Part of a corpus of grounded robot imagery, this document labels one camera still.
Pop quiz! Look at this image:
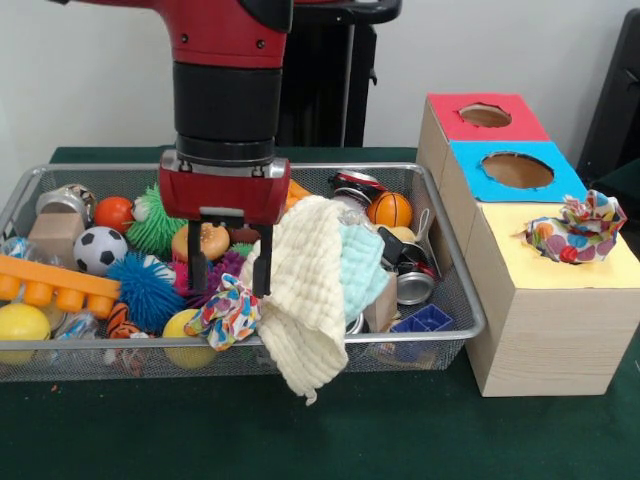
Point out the dark green table cloth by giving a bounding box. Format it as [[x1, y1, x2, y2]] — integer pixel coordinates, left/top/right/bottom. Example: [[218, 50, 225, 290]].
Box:
[[0, 144, 640, 480]]

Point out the blue spiky ball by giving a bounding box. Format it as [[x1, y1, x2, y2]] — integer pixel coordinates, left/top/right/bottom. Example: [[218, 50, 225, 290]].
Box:
[[105, 252, 186, 335]]

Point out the orange toy brick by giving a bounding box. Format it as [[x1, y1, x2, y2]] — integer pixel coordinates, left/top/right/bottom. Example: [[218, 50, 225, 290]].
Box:
[[0, 254, 123, 320]]

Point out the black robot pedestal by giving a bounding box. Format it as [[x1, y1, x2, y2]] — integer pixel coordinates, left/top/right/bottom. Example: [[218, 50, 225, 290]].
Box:
[[279, 0, 404, 148]]

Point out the plain orange ball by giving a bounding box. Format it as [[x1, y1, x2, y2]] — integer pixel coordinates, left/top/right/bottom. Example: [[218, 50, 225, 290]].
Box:
[[93, 196, 135, 234]]

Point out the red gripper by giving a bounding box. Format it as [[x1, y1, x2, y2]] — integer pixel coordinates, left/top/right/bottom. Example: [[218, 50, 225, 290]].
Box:
[[158, 149, 292, 297]]

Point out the cream waffle cloth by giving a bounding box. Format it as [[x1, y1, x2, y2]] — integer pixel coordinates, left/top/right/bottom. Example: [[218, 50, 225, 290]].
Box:
[[239, 194, 350, 407]]

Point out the plain yellow ball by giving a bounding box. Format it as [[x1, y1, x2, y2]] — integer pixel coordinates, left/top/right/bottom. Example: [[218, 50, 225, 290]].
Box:
[[162, 308, 219, 370]]

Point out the wooden box with three holes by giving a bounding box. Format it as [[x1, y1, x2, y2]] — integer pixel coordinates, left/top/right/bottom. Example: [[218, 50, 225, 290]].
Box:
[[415, 92, 640, 399]]

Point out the mint green cloth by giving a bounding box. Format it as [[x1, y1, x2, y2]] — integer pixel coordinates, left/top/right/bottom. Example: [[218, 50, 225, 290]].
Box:
[[337, 222, 390, 321]]

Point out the yellow smiley ball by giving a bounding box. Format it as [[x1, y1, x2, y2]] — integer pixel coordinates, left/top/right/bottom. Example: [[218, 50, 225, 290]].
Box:
[[0, 302, 51, 364]]

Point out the black and white soccer ball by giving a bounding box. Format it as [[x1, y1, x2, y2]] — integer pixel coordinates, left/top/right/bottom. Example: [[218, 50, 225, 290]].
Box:
[[73, 226, 130, 276]]

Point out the colourful dotted cloth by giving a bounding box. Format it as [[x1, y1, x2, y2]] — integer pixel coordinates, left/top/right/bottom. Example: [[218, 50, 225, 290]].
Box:
[[183, 273, 264, 351], [522, 189, 629, 265]]

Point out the silver mesh bin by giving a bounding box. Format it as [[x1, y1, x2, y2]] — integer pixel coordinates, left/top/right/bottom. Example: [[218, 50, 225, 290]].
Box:
[[0, 162, 487, 384]]

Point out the toy burger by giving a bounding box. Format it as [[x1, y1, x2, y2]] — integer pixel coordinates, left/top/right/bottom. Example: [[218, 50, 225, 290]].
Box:
[[171, 222, 231, 264]]

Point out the green spiky ball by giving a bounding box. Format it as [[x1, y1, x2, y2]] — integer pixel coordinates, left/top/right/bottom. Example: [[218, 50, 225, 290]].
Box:
[[124, 184, 189, 256]]

